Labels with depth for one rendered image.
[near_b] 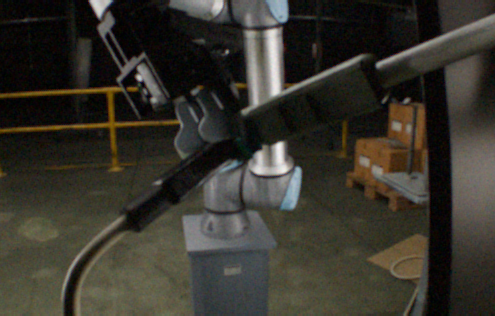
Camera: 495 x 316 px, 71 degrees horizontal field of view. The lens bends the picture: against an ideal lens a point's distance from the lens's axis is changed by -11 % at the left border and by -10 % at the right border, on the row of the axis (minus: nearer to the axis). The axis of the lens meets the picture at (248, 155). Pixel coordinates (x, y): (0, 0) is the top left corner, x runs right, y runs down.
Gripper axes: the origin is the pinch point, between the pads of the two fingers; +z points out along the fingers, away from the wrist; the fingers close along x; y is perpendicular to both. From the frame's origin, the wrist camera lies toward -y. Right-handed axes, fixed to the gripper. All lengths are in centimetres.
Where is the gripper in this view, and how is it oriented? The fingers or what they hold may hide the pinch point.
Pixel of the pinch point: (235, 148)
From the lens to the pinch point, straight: 45.8
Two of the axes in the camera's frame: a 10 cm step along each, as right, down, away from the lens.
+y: -5.9, 4.6, -6.6
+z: 4.9, 8.6, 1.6
